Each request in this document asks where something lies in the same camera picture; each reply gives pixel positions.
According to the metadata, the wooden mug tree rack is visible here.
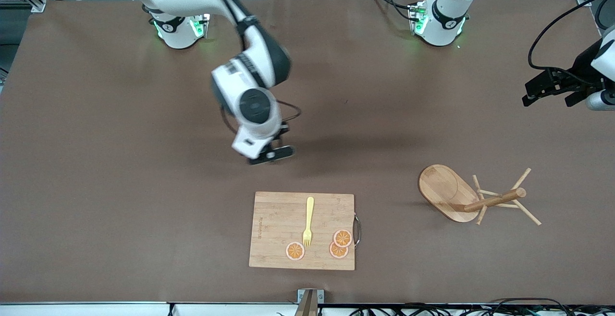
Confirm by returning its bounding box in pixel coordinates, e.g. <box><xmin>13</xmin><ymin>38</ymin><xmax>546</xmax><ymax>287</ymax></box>
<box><xmin>418</xmin><ymin>164</ymin><xmax>542</xmax><ymax>226</ymax></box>

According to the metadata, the yellow plastic fork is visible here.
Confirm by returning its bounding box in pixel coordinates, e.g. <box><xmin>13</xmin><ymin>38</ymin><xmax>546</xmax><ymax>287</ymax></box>
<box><xmin>302</xmin><ymin>197</ymin><xmax>315</xmax><ymax>248</ymax></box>

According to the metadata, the bamboo cutting board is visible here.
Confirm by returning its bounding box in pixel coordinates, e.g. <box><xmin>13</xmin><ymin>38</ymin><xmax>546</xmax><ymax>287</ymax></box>
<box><xmin>249</xmin><ymin>192</ymin><xmax>361</xmax><ymax>271</ymax></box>

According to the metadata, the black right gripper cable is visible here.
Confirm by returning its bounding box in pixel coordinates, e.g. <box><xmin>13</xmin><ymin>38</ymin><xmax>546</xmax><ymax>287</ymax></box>
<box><xmin>220</xmin><ymin>100</ymin><xmax>302</xmax><ymax>136</ymax></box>

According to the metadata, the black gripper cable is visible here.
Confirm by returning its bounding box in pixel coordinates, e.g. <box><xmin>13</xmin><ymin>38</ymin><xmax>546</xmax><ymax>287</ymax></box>
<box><xmin>528</xmin><ymin>0</ymin><xmax>615</xmax><ymax>86</ymax></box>
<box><xmin>220</xmin><ymin>100</ymin><xmax>302</xmax><ymax>136</ymax></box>

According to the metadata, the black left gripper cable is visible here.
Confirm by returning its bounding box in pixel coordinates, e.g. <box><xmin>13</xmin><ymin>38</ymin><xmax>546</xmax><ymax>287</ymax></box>
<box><xmin>528</xmin><ymin>0</ymin><xmax>615</xmax><ymax>86</ymax></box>

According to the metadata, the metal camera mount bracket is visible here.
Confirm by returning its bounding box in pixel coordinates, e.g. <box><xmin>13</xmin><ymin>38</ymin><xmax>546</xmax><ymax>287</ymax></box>
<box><xmin>297</xmin><ymin>289</ymin><xmax>325</xmax><ymax>316</ymax></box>

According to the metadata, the black arm base cable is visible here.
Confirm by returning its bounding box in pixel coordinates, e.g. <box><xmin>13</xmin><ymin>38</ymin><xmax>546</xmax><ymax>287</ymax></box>
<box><xmin>368</xmin><ymin>0</ymin><xmax>418</xmax><ymax>22</ymax></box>

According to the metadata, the black cable bundle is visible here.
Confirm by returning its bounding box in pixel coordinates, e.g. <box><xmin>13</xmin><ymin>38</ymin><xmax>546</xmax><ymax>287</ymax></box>
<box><xmin>351</xmin><ymin>298</ymin><xmax>615</xmax><ymax>316</ymax></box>

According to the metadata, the white table edge rail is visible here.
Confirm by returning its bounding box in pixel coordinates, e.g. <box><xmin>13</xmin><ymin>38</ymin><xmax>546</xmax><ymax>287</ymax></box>
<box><xmin>0</xmin><ymin>301</ymin><xmax>298</xmax><ymax>316</ymax></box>

